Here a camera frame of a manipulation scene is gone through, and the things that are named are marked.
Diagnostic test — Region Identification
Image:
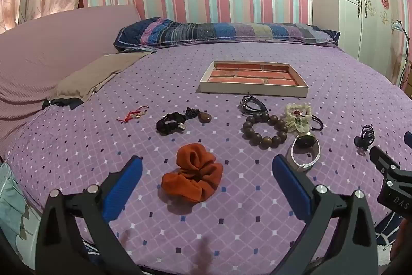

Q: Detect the brown wooden bead bracelet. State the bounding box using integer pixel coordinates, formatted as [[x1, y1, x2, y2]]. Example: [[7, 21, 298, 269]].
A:
[[242, 112, 288, 148]]

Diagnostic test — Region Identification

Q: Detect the dark cloth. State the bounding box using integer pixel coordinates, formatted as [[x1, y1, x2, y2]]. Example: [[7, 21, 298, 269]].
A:
[[42, 97, 85, 110]]

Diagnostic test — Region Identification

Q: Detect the white strap wristwatch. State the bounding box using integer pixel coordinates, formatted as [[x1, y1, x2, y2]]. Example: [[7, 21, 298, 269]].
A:
[[290, 131, 321, 172]]

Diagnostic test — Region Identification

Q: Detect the person's right forearm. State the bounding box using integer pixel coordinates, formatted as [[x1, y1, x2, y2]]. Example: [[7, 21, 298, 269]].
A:
[[389, 214, 412, 264]]

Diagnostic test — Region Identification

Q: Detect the black cord bracelet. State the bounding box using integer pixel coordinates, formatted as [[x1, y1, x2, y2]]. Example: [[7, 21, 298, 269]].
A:
[[239, 95, 268, 116]]

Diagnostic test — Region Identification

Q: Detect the tan folded cloth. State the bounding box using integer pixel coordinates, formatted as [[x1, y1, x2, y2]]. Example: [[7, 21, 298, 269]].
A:
[[55, 50, 155, 102]]

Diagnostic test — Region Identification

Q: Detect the pink ribbed cushion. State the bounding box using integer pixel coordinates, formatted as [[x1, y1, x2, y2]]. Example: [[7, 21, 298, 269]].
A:
[[0, 4, 144, 150]]

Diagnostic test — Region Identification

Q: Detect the black scrunchie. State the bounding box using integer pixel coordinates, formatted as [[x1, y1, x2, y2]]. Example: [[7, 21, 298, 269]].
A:
[[156, 112, 188, 136]]

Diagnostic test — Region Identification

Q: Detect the purple checked bedsheet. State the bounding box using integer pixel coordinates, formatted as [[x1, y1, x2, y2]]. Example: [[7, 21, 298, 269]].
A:
[[6, 45, 412, 275]]

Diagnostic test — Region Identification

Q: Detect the cream flower scrunchie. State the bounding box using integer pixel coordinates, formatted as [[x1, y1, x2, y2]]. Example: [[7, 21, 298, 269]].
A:
[[283, 103, 313, 134]]

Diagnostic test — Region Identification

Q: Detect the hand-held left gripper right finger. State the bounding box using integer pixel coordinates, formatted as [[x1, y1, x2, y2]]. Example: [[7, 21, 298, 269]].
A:
[[272, 154, 379, 275]]

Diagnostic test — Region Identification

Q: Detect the black hair claw clip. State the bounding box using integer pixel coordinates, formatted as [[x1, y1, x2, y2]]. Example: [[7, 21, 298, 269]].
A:
[[354, 124, 375, 148]]

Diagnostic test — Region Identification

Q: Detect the thin black hair tie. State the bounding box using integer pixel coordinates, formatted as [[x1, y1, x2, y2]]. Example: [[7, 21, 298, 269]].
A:
[[310, 115, 325, 131]]

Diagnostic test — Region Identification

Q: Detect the brick-patterned cardboard tray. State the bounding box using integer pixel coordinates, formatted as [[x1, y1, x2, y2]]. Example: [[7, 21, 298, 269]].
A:
[[197, 61, 310, 98]]

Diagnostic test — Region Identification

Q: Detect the red string bracelet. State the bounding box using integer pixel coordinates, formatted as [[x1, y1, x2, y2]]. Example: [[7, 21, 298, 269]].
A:
[[116, 106, 149, 124]]

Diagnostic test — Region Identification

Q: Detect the desk lamp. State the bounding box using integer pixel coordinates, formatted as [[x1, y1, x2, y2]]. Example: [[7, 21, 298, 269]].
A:
[[390, 19, 412, 89]]

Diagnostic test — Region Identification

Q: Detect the brown stone pendant necklace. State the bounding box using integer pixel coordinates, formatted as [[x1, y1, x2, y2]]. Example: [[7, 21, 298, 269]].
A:
[[184, 107, 213, 124]]

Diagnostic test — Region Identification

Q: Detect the light green cloth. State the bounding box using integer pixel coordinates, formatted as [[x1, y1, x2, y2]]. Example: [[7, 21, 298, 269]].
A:
[[0, 162, 43, 251]]

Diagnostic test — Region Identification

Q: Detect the orange fabric scrunchie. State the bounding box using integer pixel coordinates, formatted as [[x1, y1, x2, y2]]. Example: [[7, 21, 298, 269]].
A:
[[161, 143, 224, 204]]

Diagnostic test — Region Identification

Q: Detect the white wardrobe with decals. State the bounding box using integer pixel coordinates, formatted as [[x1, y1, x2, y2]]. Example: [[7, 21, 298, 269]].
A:
[[331, 0, 410, 63]]

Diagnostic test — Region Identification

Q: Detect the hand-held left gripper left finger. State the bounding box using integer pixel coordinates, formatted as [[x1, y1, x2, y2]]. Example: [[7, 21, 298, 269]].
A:
[[35, 155, 144, 275]]

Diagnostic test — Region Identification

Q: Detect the striped patchwork pillow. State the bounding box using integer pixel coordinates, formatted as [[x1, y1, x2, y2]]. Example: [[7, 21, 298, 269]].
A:
[[113, 17, 341, 53]]

